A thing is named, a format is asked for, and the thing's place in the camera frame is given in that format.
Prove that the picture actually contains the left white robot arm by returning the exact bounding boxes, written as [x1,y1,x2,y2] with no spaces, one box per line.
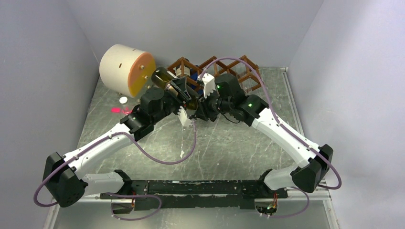
[40,77,198,208]

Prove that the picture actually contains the olive wine bottle gold label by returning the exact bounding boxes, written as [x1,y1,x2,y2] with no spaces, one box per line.
[151,67,199,110]

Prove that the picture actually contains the dark green wine bottle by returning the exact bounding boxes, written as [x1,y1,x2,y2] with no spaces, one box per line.
[175,57,191,77]

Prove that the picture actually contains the aluminium frame rail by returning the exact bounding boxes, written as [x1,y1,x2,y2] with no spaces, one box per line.
[45,189,339,229]

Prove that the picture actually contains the brown wooden wine rack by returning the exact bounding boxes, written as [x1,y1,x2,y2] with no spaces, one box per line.
[168,55,261,94]

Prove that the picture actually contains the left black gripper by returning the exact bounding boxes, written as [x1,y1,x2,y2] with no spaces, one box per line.
[152,76,192,124]

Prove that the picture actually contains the small white round cap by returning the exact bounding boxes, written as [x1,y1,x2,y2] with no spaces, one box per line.
[119,96,128,105]

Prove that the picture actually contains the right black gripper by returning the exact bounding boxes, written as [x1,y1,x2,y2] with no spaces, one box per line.
[194,87,233,121]

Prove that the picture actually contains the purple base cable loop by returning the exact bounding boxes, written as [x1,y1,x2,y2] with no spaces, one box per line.
[110,193,162,222]

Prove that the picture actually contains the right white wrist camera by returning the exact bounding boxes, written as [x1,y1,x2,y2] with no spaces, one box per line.
[198,73,217,99]

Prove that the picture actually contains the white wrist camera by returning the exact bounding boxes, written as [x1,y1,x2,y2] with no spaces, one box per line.
[198,73,217,99]
[177,106,193,127]

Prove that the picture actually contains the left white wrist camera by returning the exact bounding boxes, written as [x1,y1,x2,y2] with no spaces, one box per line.
[177,106,193,127]

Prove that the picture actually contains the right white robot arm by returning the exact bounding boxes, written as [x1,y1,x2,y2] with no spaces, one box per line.
[198,73,333,198]

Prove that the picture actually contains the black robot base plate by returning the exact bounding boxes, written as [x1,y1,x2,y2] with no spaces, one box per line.
[100,180,288,211]

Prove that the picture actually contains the cream and orange cylinder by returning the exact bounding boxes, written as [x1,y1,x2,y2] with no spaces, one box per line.
[99,44,156,99]

